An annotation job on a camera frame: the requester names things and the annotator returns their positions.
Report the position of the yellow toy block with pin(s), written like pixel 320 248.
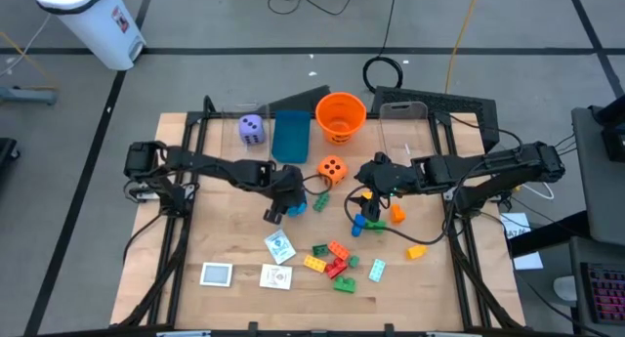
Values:
pixel 366 195
pixel 416 251

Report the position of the large bright green block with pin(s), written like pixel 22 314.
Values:
pixel 345 284

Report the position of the light turquoise long brick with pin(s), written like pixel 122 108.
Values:
pixel 376 270

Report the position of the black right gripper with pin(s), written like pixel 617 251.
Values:
pixel 386 176

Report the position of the white brown-print card deck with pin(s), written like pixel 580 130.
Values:
pixel 276 276

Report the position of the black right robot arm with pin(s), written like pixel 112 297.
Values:
pixel 488 163

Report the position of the orange pumpkin bucket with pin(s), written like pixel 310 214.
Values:
pixel 341 114

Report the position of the black wedge panel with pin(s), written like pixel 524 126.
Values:
pixel 307 100

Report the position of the orange foam die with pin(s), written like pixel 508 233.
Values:
pixel 332 171

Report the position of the black table edge clamp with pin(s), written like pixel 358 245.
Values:
pixel 389 328
pixel 252 326

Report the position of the grey picture card deck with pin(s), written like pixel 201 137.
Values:
pixel 216 274

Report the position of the white computer mouse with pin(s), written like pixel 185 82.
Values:
pixel 565 288

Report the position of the long yellow brick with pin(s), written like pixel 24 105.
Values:
pixel 314 263

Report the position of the orange toy block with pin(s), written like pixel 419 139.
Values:
pixel 397 213

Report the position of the pink plastic cup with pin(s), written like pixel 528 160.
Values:
pixel 336 268

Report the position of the grey floor stand foot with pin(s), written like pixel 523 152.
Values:
pixel 29 95

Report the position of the dark green square brick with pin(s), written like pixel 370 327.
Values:
pixel 320 250

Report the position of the white paper sheet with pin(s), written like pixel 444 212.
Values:
pixel 515 224

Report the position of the long green brick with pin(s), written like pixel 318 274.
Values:
pixel 321 201

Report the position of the black floor equipment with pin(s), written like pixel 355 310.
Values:
pixel 7 154

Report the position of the long orange brick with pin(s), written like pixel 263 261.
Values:
pixel 338 250

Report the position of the small green toy block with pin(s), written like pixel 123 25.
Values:
pixel 353 261

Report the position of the large blue toy block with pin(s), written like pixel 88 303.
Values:
pixel 297 211

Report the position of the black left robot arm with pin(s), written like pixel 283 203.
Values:
pixel 205 163

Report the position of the white pedal trash can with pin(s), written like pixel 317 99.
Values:
pixel 97 29

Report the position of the backlit keyboard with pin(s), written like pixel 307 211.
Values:
pixel 605 293

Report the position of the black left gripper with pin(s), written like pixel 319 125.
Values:
pixel 290 183

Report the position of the grey desk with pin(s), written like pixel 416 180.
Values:
pixel 600 195

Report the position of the teal rectangular bin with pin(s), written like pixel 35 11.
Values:
pixel 291 137

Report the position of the bright green brick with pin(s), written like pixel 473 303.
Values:
pixel 377 225

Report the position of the purple foam die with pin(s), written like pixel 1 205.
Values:
pixel 251 129

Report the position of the black desk equipment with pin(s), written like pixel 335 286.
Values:
pixel 612 137

